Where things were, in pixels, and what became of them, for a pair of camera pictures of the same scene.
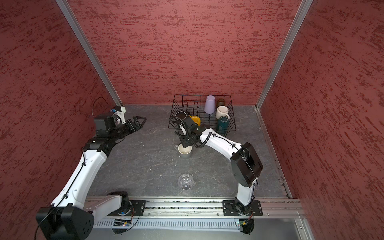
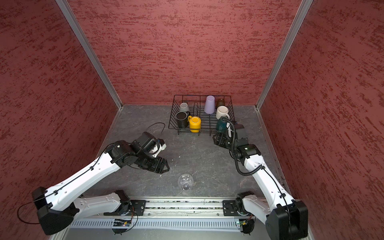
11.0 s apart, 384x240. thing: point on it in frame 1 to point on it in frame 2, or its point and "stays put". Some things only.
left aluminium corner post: (86, 47) stays put
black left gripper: (137, 122) to (159, 169)
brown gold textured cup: (221, 102) stays put
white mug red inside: (222, 110) stays put
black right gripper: (184, 141) to (219, 139)
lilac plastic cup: (209, 107) stays put
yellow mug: (196, 119) stays put
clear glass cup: (185, 181) stays put
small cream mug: (185, 152) to (184, 107)
